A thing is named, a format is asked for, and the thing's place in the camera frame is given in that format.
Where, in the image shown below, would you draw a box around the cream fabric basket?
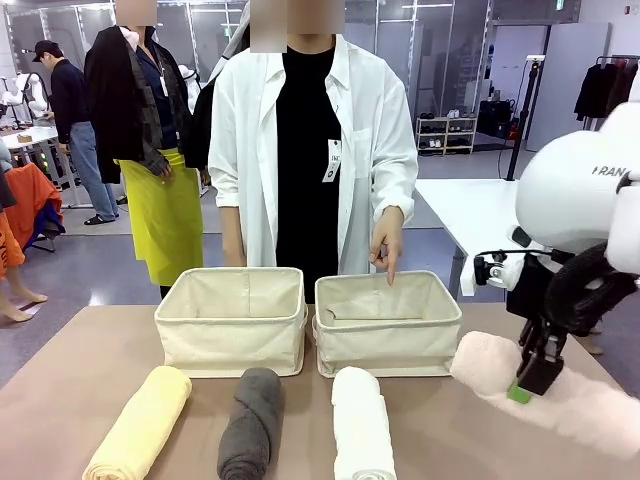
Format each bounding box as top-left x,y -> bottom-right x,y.
312,270 -> 464,379
153,267 -> 307,379

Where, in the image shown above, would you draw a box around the black camera stand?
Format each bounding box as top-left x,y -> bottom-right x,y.
504,55 -> 547,182

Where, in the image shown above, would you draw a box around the rack with dark clothes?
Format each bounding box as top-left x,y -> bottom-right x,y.
573,54 -> 640,124

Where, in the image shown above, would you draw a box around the orange draped cloth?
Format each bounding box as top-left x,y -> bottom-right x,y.
5,161 -> 65,251

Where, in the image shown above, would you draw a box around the blue cloth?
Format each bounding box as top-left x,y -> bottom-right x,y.
40,203 -> 67,237

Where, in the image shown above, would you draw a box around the black storage case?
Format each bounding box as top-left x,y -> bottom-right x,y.
476,98 -> 517,140

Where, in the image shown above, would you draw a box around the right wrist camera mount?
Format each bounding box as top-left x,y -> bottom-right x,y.
472,250 -> 525,290

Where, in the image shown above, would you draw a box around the white background workbench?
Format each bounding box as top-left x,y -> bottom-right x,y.
0,123 -> 90,209

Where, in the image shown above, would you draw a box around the pink towel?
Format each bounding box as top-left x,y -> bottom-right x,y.
449,330 -> 640,459

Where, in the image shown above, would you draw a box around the person in dark jacket, jeans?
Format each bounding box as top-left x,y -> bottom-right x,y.
31,39 -> 122,226

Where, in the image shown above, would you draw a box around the wooden shoe rack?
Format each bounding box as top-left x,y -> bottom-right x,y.
415,115 -> 479,157

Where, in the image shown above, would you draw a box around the white hanging shirt tag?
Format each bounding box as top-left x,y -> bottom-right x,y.
321,139 -> 343,184

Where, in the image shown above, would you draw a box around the person with yellow apron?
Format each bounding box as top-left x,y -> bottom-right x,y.
83,0 -> 206,300

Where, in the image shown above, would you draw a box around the person right forearm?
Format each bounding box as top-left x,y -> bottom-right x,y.
219,204 -> 249,246

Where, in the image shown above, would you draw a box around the bare mannequin legs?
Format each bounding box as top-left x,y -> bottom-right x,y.
0,249 -> 50,324

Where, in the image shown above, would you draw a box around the white towel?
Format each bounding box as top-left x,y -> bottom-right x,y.
331,366 -> 398,480

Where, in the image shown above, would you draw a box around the yellow towel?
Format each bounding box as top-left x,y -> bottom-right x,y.
82,365 -> 193,480

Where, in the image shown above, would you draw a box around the large white table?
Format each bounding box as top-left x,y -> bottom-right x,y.
413,177 -> 524,301

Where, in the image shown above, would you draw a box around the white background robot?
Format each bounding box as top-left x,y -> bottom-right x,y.
0,71 -> 52,124

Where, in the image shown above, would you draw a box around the person right hand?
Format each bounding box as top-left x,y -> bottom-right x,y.
224,243 -> 249,269

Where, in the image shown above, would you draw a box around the person left hand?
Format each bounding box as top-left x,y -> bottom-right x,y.
369,206 -> 406,287

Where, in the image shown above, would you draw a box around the person in white shirt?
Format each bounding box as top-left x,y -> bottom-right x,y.
207,0 -> 419,304

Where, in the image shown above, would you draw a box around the grey towel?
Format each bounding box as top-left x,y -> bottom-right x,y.
216,367 -> 284,480

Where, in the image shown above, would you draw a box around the orange printed garment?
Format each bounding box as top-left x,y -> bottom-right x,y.
0,209 -> 26,280

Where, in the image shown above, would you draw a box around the right arm black cable sleeve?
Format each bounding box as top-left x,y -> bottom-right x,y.
544,243 -> 640,337

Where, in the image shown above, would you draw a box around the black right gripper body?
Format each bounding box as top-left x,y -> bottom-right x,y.
505,254 -> 571,337

